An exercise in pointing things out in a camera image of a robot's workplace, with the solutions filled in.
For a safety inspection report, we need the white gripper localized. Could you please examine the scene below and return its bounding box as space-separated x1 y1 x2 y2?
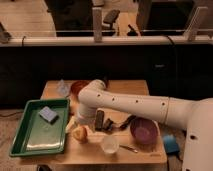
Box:
75 104 96 125

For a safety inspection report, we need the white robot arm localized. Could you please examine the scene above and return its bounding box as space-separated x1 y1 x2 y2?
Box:
76 79 213 171

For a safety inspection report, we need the white plastic cup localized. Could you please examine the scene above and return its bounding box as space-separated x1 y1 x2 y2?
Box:
100 135 119 154

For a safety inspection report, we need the dark rectangular block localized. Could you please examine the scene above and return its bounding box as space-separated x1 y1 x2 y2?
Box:
95 110 105 131

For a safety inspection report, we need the small dark object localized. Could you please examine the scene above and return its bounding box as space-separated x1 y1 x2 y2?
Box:
103 119 114 131

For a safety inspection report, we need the orange bowl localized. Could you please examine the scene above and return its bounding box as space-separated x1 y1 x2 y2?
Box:
70 80 88 98

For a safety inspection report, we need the clear plastic bag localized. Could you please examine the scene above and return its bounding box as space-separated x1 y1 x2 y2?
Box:
56 80 70 97

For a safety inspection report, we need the blue sponge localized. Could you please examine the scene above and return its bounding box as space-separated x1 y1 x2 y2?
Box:
39 106 58 123

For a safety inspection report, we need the black spatula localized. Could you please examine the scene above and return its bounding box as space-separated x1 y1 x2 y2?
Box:
118 115 136 130

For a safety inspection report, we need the metal spoon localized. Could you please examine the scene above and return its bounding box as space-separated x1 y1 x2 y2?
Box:
119 145 138 153

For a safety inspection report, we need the green plastic tray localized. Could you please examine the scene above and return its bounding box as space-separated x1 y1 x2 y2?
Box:
10 99 70 157

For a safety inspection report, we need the purple bowl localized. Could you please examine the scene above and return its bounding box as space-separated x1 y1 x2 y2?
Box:
130 117 158 145

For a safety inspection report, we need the blue object beside table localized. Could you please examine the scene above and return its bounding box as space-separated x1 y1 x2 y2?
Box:
163 135 180 154

